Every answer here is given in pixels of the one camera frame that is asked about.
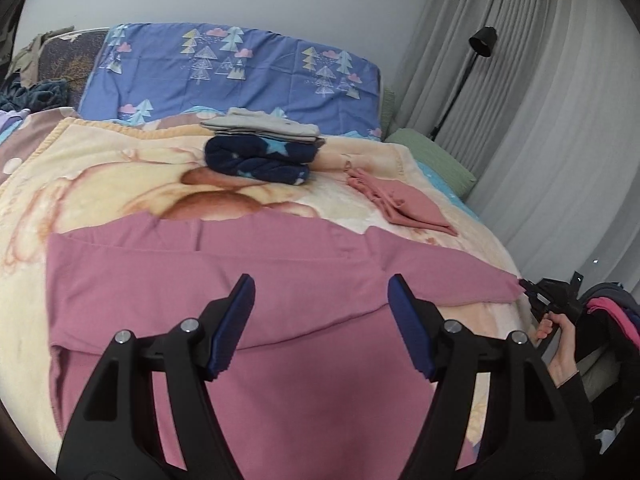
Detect black floor lamp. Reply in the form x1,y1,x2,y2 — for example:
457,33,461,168
430,26,498,142

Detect pink pants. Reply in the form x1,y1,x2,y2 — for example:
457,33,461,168
46,210,523,480

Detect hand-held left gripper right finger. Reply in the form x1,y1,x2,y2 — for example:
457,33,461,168
387,274,586,480

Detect bear-print fleece blanket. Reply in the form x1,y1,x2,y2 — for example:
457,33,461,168
0,110,538,461

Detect small pink garment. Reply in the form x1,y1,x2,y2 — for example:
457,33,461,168
344,159,458,237

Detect blue tree-print quilt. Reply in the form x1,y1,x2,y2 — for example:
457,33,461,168
80,22,383,141

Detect light blue bedsheet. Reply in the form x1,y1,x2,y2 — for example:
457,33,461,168
415,160,483,218

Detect dark patterned pillow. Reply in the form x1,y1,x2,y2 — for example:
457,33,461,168
37,29,110,108

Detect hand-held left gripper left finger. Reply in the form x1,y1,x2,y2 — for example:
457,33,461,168
56,274,257,480

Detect grey curtain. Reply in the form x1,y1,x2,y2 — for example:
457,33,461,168
387,0,640,291

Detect navy star fleece garment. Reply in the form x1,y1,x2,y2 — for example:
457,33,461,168
204,135,326,186

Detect pile of dark clothes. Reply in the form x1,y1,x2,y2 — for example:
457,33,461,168
575,282,640,443

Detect olive cloth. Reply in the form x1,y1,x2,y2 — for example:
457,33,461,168
9,26,76,86

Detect lilac printed cloth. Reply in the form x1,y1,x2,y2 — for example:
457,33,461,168
0,107,32,137

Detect green pillow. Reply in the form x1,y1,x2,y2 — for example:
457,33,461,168
385,129,477,198

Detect person's right hand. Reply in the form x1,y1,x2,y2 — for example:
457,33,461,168
534,311,581,388

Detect dark teal cloth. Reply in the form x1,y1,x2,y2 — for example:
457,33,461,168
0,79,68,113

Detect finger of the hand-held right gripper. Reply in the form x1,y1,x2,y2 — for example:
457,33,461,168
519,279,551,308

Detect grey folded garment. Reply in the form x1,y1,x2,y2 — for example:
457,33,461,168
200,107,321,143

